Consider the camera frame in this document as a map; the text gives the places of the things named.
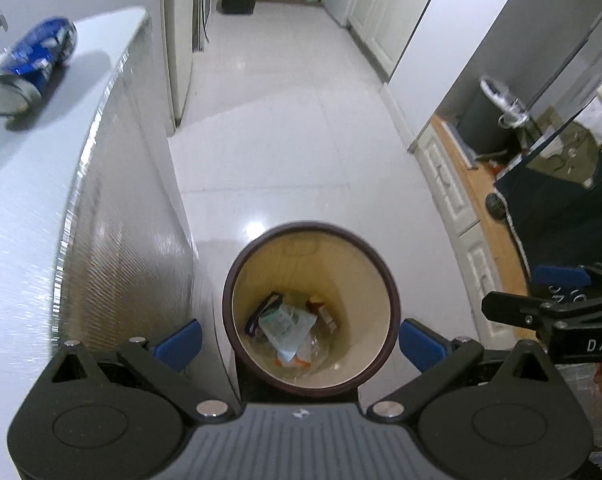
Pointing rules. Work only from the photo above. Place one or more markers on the teal snack packet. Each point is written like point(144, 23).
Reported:
point(286, 327)

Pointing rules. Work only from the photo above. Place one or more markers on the dark tote bag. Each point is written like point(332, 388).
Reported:
point(566, 210)

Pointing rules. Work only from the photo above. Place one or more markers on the red box with foil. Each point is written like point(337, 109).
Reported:
point(323, 315)

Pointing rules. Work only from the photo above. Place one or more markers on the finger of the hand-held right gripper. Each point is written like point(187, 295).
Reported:
point(531, 310)
point(561, 276)

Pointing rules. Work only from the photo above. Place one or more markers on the white refrigerator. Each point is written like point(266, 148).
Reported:
point(181, 40)

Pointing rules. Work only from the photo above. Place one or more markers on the crushed blue can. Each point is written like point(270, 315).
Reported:
point(31, 65)

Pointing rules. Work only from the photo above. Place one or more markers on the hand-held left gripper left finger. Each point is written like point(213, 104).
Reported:
point(178, 347)

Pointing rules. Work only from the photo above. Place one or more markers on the grey trash bin white liner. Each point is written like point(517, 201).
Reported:
point(486, 120)

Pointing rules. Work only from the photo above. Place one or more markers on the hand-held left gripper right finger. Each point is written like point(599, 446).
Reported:
point(421, 347)

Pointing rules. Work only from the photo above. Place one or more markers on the low white cabinet wooden top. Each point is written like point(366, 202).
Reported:
point(461, 200)

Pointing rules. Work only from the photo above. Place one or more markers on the clear plastic bag orange edge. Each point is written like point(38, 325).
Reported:
point(301, 355)

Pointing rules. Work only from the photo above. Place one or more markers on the purple floral wrapper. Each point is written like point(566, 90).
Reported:
point(261, 315)

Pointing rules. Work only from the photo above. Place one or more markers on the yellow bin with brown rim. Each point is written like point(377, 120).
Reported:
point(366, 280)

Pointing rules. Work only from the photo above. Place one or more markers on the white kitchen cabinets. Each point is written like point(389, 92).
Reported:
point(396, 15)

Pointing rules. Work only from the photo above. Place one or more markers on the small black round object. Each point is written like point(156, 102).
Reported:
point(495, 205)

